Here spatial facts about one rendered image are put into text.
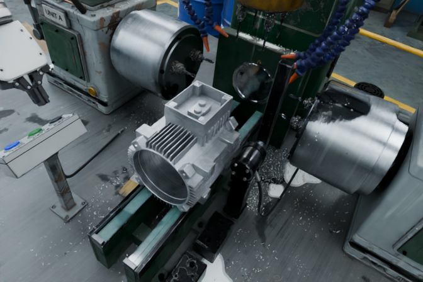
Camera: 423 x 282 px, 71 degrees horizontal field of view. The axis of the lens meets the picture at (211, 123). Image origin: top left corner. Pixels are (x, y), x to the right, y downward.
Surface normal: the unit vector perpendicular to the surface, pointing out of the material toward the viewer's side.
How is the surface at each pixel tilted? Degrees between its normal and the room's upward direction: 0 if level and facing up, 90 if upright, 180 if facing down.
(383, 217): 90
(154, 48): 47
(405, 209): 90
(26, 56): 56
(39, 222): 0
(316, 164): 96
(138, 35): 39
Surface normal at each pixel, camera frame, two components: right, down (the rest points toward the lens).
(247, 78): -0.53, 0.53
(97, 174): 0.11, -0.73
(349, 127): -0.29, -0.17
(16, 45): 0.77, -0.03
